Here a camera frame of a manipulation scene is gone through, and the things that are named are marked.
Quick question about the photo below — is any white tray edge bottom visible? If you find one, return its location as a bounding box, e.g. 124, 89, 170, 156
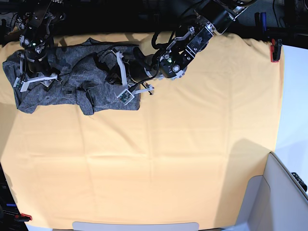
72, 222, 199, 231

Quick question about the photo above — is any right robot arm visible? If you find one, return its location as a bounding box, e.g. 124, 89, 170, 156
13, 0, 65, 92

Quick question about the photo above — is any red black clamp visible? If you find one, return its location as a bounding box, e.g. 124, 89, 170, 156
14, 214, 32, 222
270, 39, 282, 63

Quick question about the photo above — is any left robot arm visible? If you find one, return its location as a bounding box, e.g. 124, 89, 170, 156
124, 0, 255, 85

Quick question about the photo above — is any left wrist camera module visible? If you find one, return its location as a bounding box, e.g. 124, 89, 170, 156
115, 88, 135, 105

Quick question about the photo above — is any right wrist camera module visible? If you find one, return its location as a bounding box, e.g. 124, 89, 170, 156
13, 77, 29, 92

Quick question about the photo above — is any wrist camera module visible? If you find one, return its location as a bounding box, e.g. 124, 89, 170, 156
13, 77, 29, 92
115, 88, 135, 105

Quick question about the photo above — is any yellow table cloth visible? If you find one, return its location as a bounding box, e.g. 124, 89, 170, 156
0, 34, 284, 229

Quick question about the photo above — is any red black clamp left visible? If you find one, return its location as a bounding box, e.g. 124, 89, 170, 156
14, 214, 32, 222

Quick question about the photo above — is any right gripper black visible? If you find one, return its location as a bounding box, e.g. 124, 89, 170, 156
25, 56, 60, 92

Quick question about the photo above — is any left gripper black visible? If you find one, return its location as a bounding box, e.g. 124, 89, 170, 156
93, 51, 152, 86

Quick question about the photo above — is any red black clamp right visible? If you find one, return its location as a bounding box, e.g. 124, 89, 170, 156
270, 39, 282, 63

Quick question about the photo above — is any grey long-sleeve T-shirt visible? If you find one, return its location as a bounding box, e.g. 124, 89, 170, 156
13, 38, 140, 116

